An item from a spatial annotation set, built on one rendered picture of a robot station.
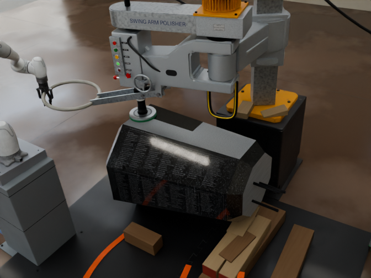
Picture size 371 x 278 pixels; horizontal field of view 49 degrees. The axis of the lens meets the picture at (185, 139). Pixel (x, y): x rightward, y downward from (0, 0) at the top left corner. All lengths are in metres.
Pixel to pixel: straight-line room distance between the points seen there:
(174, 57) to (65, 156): 2.13
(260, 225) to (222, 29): 1.49
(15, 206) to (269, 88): 2.13
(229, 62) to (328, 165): 1.86
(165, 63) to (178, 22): 0.32
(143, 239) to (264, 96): 1.51
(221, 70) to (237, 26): 0.34
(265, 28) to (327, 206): 1.62
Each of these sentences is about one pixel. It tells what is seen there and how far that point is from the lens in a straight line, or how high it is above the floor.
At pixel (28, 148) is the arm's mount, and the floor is 0.86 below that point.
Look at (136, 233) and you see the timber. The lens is 3.29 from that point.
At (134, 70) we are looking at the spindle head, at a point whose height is 1.31.
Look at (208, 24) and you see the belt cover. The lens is 2.57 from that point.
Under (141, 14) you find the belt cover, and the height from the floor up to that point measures 1.72.
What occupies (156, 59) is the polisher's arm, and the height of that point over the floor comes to 1.41.
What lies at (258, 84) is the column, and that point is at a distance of 3.38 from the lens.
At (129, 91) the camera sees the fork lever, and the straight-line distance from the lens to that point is 3.26.
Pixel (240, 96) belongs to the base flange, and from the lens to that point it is 3.62.
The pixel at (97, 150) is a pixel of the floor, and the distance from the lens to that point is 4.46.
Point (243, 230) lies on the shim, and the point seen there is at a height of 0.24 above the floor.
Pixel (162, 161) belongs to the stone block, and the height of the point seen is 0.74.
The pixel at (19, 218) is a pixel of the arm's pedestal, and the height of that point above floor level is 0.53.
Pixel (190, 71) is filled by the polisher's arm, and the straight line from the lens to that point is 2.79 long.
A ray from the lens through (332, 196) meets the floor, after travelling 3.83.
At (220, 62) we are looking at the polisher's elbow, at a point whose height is 1.44.
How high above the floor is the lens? 2.54
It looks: 35 degrees down
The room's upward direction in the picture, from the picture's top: 4 degrees counter-clockwise
